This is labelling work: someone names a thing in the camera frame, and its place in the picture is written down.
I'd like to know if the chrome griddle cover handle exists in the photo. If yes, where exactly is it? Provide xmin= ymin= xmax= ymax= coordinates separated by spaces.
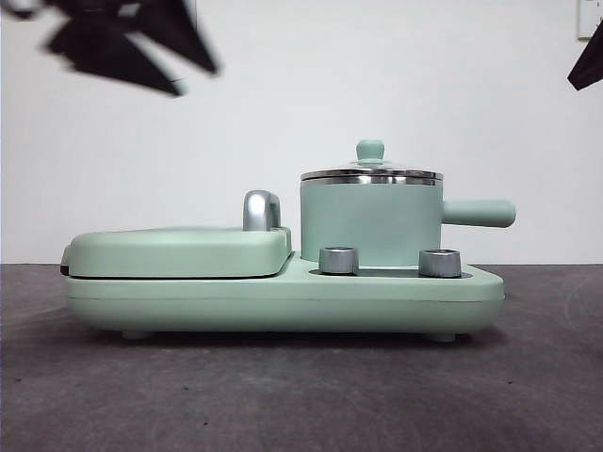
xmin=242 ymin=189 xmax=284 ymax=233

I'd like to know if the white wall socket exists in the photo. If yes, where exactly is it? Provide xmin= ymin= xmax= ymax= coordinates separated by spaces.
xmin=577 ymin=0 xmax=603 ymax=40

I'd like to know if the glass pot lid green knob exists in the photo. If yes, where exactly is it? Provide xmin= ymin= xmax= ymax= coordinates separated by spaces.
xmin=300 ymin=138 xmax=444 ymax=183

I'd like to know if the silver control knob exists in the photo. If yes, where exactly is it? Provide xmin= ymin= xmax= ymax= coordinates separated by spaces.
xmin=417 ymin=248 xmax=462 ymax=278
xmin=318 ymin=246 xmax=359 ymax=275

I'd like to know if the mint green pot with handle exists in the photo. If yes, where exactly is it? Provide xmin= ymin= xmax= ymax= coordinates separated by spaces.
xmin=299 ymin=177 xmax=517 ymax=266

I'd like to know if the mint green breakfast maker base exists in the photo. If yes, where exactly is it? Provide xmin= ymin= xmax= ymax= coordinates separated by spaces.
xmin=64 ymin=249 xmax=505 ymax=341

